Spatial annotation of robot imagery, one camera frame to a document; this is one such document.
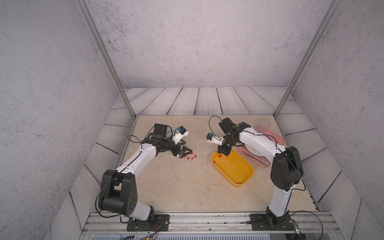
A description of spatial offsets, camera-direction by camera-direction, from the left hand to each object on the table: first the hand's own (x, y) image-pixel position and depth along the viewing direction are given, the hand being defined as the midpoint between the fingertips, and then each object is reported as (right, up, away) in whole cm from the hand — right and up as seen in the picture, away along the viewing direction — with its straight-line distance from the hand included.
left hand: (188, 146), depth 83 cm
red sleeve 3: (-1, -9, +13) cm, 16 cm away
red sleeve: (+4, -8, +15) cm, 17 cm away
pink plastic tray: (+57, +6, +24) cm, 62 cm away
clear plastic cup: (+53, +12, +26) cm, 61 cm away
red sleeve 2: (+2, -9, +13) cm, 16 cm away
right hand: (+18, -3, +4) cm, 19 cm away
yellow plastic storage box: (+27, -14, +8) cm, 32 cm away
